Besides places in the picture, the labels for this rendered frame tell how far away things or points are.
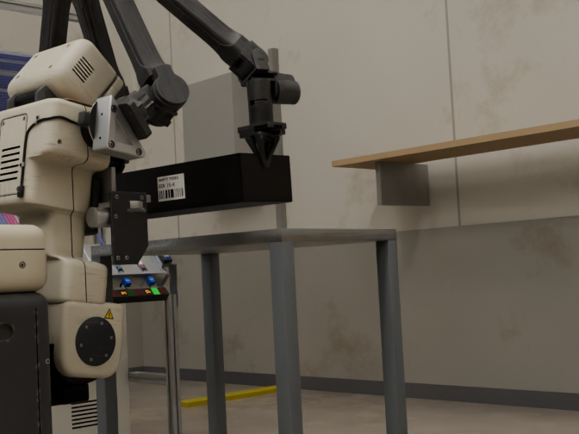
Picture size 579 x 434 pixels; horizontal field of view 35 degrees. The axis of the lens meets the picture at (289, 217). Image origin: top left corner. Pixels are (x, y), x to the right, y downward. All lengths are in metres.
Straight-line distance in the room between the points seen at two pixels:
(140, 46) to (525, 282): 2.97
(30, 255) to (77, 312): 0.29
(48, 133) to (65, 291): 0.33
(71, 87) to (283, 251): 0.58
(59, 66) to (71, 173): 0.23
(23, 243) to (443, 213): 3.45
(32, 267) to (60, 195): 0.32
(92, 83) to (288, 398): 0.82
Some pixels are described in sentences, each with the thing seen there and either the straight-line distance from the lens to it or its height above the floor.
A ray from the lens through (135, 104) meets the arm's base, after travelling 1.94.
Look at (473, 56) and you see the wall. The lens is 4.91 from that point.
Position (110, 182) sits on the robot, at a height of 0.92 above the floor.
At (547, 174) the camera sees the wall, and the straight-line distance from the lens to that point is 4.61.
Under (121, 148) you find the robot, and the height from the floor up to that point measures 0.97.
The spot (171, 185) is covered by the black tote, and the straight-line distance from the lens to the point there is 2.27.
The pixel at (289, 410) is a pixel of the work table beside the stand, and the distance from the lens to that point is 2.11.
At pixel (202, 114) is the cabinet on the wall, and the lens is 5.92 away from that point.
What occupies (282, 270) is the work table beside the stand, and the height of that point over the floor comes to 0.70.
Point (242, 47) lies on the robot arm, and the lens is 2.20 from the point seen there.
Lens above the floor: 0.70
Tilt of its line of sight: 4 degrees up
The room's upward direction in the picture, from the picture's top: 3 degrees counter-clockwise
